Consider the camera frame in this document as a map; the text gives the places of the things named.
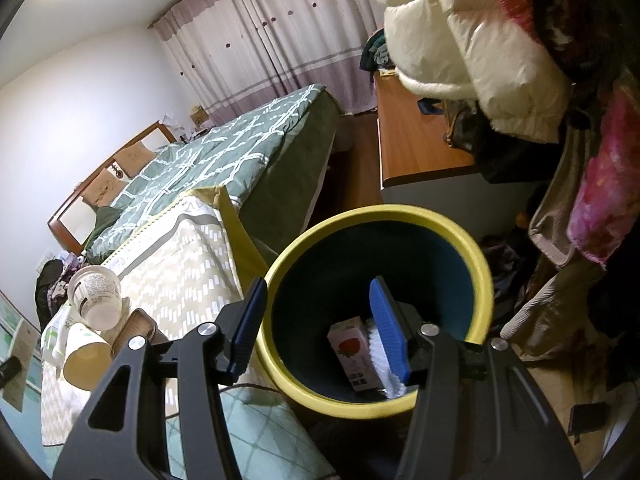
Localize white and mauve curtain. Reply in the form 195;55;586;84
150;0;388;126

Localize dark green cloth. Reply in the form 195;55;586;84
87;205;123;261

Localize beige paper cup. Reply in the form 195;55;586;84
61;340;118;391

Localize clear plastic lidded cup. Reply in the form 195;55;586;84
67;266;123;331

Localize green plaid quilt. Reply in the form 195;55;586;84
87;84;321;263

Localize brown pillow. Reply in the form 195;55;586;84
82;167;128;208
114;141;153;178

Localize glass wardrobe sliding door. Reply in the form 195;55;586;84
0;285;46;411

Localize pile of dark clothes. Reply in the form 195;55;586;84
359;30;401;73

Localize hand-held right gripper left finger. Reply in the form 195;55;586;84
52;276;268;480

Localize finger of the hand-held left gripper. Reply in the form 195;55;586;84
0;355;22;388

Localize purple floral cloth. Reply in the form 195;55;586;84
52;255;83;301

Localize wooden bed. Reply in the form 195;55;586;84
47;84;343;266

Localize pink floral cloth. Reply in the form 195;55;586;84
570;85;640;266

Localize patterned beige teal tablecloth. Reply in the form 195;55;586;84
40;185;341;480

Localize yellow rimmed dark bin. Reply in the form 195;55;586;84
255;204;496;418

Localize grey cloth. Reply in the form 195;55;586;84
527;130;601;266

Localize wooden desk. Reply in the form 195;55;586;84
372;70;531;211

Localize leopard print scarf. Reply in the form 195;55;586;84
530;0;640;81

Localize small black box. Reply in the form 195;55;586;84
570;402;613;443

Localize rectangular metal tin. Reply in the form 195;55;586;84
110;310;158;361

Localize dark hanging clothes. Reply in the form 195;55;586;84
35;260;68;331

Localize beige ribbed cloth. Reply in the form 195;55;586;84
500;260;611;361

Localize black bag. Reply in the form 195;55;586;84
442;100;551;183

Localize white puffer jacket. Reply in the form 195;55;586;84
360;0;573;143

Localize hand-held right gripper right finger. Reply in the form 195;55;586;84
369;276;583;480

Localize pink milk carton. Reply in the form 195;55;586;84
327;316;382;393

